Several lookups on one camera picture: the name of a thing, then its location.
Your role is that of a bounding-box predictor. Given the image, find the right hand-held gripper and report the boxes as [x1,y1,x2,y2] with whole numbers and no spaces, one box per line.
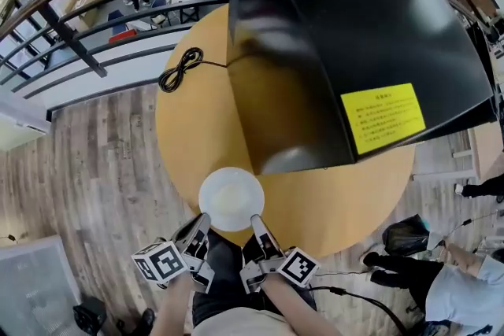
[239,213,319,295]

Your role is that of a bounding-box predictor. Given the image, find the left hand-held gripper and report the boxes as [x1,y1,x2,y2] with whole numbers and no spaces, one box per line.
[132,212,216,294]

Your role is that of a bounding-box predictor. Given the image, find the white plate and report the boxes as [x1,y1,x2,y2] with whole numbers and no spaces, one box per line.
[198,167,265,232]

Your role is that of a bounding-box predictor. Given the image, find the black mini fridge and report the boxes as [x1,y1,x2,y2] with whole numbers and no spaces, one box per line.
[226,0,499,176]

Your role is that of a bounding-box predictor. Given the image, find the person's left forearm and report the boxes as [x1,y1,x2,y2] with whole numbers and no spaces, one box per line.
[155,275,196,336]

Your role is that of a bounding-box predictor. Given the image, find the person's right forearm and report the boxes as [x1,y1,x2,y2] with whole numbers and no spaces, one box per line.
[259,279,335,336]

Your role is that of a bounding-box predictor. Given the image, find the person's dark trousered legs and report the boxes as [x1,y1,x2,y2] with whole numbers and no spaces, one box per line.
[192,230,318,327]

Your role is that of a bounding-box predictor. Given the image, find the person's beige shirt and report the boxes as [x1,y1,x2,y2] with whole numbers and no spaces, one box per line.
[195,306,300,336]

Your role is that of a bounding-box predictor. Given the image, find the round wooden table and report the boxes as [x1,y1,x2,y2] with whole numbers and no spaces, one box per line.
[155,3,417,259]

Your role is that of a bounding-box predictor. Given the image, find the black bag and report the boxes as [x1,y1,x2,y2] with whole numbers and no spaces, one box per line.
[72,297,108,336]

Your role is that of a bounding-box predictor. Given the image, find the white-framed glass partition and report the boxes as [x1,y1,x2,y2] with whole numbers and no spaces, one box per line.
[0,235,86,336]

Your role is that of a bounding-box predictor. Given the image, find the wood-topped black metal railing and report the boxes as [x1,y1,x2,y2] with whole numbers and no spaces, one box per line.
[0,0,237,91]

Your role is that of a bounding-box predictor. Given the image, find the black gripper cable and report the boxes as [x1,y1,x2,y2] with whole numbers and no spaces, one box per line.
[309,284,406,336]

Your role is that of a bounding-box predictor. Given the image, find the coiled black power cord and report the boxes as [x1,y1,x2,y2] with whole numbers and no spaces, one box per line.
[157,46,229,94]

